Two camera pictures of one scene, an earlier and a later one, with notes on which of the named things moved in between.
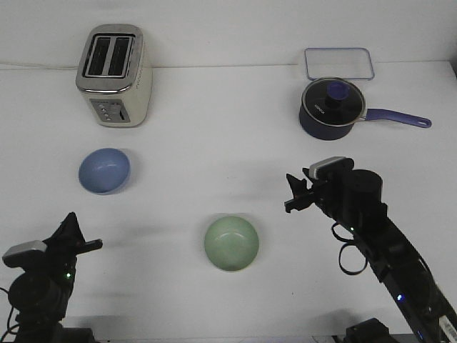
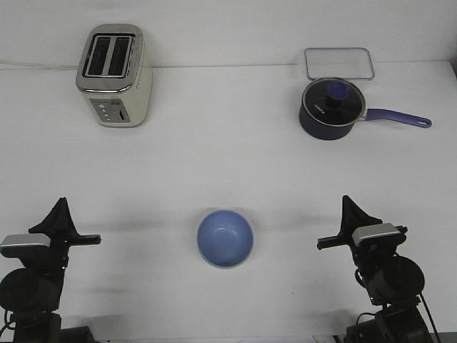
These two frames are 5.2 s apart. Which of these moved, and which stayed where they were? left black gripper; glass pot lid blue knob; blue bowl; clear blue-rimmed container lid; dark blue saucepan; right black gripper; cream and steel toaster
Moved: right black gripper; left black gripper; blue bowl
Stayed: glass pot lid blue knob; cream and steel toaster; dark blue saucepan; clear blue-rimmed container lid
